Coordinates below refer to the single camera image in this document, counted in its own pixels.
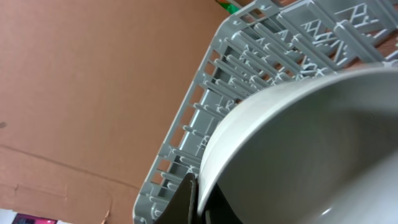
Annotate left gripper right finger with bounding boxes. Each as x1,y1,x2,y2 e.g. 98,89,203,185
198,184,243,224

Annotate grey bowl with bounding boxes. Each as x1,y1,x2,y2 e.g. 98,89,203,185
197,67,397,223

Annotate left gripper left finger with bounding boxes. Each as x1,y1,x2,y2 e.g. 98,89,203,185
154,173,198,224

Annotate grey plastic dishwasher rack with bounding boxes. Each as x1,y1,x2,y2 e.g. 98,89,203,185
132,1,397,223

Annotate cardboard panel backdrop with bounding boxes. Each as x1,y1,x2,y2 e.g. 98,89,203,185
1,0,228,223

